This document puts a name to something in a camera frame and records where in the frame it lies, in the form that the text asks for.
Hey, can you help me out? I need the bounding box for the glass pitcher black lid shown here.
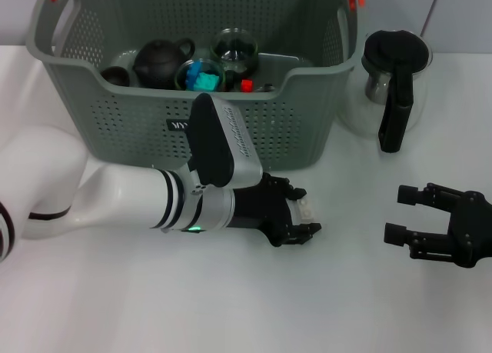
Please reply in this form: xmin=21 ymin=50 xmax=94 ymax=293
xmin=337 ymin=28 xmax=434 ymax=155

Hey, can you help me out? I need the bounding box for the black clay teapot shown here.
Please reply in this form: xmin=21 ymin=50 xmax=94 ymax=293
xmin=133 ymin=37 xmax=196 ymax=89

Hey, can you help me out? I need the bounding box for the cyan toy brick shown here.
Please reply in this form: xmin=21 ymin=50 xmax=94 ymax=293
xmin=194 ymin=72 xmax=218 ymax=93

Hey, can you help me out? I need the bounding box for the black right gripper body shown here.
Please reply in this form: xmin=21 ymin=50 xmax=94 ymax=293
xmin=445 ymin=189 xmax=492 ymax=270

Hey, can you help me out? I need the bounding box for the blue toy brick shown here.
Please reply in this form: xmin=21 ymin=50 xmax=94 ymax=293
xmin=184 ymin=60 xmax=204 ymax=91

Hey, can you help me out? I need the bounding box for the small black clay teacup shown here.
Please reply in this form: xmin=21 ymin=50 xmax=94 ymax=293
xmin=101 ymin=66 xmax=131 ymax=88

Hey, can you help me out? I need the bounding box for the grey-green perforated storage bin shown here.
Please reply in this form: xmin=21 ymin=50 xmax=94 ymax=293
xmin=25 ymin=0 xmax=366 ymax=173

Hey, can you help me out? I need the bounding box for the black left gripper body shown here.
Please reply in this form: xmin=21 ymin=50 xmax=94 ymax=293
xmin=229 ymin=172 xmax=296 ymax=248

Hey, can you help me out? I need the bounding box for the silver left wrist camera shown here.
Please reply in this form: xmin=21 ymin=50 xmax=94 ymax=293
xmin=185 ymin=92 xmax=264 ymax=189

